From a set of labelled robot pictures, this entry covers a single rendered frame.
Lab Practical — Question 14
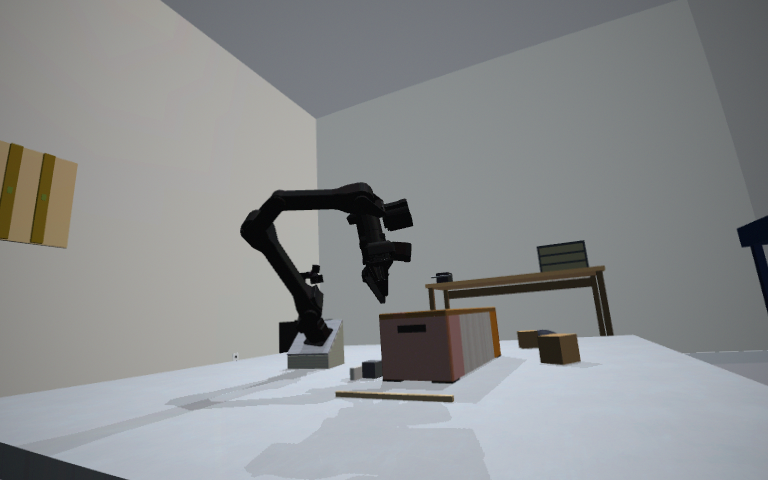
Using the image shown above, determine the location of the tan flat bar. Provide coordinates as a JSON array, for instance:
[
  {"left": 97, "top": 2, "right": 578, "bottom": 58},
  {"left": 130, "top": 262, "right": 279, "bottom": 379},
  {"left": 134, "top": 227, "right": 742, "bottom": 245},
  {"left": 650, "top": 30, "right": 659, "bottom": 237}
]
[{"left": 335, "top": 391, "right": 454, "bottom": 402}]

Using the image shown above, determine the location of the brown cube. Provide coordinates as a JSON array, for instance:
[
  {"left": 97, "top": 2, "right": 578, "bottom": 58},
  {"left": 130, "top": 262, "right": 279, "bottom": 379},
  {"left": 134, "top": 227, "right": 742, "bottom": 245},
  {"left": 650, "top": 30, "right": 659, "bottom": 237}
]
[{"left": 537, "top": 333, "right": 581, "bottom": 365}]

